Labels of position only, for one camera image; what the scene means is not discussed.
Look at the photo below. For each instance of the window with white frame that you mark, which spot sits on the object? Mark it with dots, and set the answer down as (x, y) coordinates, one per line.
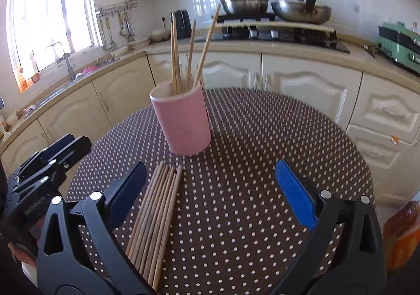
(42, 32)

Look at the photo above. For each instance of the person's left hand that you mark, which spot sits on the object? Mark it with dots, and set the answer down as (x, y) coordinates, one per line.
(22, 255)

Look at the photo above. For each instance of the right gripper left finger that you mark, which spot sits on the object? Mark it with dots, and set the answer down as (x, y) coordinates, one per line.
(63, 264)

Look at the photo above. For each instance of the white bowl on counter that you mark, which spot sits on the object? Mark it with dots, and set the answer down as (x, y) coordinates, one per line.
(160, 35)

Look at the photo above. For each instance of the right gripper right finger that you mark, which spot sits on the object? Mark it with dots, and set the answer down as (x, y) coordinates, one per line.
(344, 251)

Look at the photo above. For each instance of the pink basin in sink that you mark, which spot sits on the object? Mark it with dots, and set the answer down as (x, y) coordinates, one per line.
(89, 69)

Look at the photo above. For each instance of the orange snack bag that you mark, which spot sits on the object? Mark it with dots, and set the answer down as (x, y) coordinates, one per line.
(401, 236)

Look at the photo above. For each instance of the black electric kettle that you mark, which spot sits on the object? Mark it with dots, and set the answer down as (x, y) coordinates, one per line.
(184, 27)

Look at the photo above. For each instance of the wall utensil rail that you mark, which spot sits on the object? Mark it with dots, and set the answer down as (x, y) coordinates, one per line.
(115, 8)

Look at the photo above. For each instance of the brown polka dot tablecloth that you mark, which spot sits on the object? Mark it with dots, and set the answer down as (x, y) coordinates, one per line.
(232, 230)

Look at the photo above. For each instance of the green countertop appliance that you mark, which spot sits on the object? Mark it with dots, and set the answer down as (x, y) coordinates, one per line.
(400, 44)

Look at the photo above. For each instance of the pink cylindrical utensil holder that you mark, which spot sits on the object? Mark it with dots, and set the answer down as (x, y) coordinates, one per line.
(183, 118)

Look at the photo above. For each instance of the black gas stove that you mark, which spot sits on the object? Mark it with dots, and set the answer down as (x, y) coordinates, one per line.
(268, 28)

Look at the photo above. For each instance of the wooden chopstick in holder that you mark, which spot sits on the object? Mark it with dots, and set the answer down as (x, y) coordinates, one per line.
(189, 56)
(179, 78)
(199, 70)
(174, 74)

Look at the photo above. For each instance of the chrome sink faucet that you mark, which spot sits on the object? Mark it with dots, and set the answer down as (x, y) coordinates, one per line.
(64, 57)

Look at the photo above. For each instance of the steel wok black handle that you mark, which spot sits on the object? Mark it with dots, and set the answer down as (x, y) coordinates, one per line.
(303, 11)

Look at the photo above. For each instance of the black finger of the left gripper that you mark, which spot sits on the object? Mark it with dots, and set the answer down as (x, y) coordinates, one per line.
(64, 153)

